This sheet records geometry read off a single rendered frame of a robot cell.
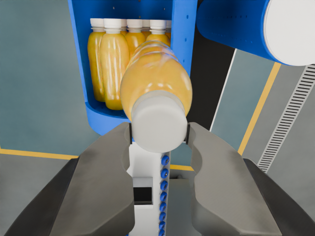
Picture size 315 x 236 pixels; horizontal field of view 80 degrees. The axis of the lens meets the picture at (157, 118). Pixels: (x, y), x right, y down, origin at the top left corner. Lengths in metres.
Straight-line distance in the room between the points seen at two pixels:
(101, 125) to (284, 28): 0.56
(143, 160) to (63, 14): 1.26
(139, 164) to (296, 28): 0.74
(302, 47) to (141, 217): 1.04
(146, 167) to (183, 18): 0.68
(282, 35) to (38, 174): 2.44
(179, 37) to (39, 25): 1.49
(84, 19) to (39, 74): 1.37
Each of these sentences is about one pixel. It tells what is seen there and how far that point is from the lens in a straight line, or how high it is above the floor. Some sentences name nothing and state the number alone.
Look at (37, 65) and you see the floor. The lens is 1.89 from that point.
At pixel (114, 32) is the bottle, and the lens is 0.48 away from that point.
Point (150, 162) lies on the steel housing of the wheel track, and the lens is 0.89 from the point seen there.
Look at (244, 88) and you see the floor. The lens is 1.88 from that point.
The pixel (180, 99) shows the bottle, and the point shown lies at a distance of 0.15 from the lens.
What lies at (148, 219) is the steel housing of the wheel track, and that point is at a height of 0.93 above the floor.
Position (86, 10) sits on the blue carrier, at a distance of 0.58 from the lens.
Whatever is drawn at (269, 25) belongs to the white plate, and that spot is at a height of 1.04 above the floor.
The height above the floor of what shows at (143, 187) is 1.01.
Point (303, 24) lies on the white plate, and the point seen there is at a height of 1.04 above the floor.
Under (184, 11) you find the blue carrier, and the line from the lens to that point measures 0.42.
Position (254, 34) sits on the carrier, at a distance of 0.70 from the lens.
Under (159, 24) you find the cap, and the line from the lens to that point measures 0.48.
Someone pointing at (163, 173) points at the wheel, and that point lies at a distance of 0.87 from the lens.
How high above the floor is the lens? 1.60
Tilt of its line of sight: 63 degrees down
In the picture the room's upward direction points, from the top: 176 degrees clockwise
